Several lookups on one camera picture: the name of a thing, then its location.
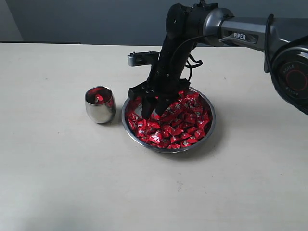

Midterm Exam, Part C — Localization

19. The stainless steel bowl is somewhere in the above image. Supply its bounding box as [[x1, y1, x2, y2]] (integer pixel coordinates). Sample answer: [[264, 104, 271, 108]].
[[121, 81, 217, 154]]

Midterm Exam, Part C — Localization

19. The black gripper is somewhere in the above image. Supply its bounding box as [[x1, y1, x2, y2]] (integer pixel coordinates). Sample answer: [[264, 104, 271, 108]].
[[127, 36, 200, 120]]

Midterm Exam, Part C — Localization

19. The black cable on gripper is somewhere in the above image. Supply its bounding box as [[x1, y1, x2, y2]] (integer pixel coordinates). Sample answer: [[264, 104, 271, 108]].
[[172, 35, 218, 82]]

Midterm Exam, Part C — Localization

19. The pile of red wrapped candies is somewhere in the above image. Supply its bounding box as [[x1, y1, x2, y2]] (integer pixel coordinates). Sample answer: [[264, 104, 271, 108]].
[[126, 88, 212, 150]]

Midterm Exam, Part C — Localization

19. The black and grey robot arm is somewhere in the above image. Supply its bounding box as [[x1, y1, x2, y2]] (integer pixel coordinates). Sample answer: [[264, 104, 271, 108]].
[[128, 1, 308, 119]]

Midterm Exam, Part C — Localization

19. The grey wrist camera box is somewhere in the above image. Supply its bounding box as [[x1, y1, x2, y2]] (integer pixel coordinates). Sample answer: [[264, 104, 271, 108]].
[[128, 51, 160, 67]]

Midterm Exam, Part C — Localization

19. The stainless steel cup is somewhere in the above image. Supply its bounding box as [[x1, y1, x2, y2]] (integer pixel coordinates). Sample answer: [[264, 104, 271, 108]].
[[84, 86, 116, 124]]

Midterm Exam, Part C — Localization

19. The red candy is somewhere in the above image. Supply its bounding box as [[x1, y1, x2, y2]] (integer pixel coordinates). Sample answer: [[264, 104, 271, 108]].
[[93, 93, 104, 105]]

